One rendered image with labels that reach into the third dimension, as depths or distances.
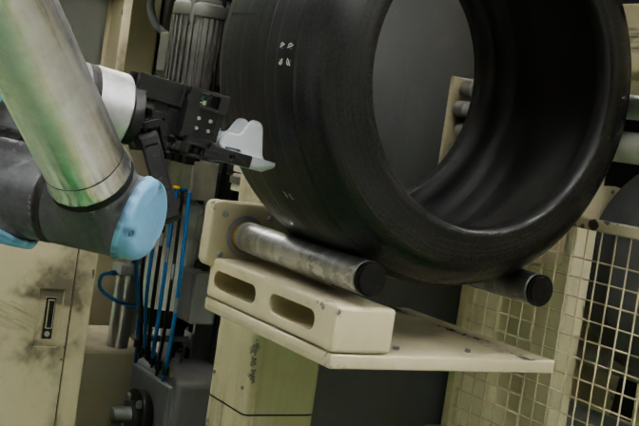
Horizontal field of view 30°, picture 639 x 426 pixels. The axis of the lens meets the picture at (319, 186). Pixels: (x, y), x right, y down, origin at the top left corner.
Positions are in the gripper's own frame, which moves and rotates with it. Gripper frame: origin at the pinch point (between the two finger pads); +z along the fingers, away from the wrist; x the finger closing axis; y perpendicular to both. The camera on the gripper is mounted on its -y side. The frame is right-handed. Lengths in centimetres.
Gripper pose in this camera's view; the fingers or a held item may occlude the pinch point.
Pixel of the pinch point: (263, 168)
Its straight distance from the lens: 150.2
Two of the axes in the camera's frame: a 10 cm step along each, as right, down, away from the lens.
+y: 2.5, -9.7, 0.1
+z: 8.3, 2.2, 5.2
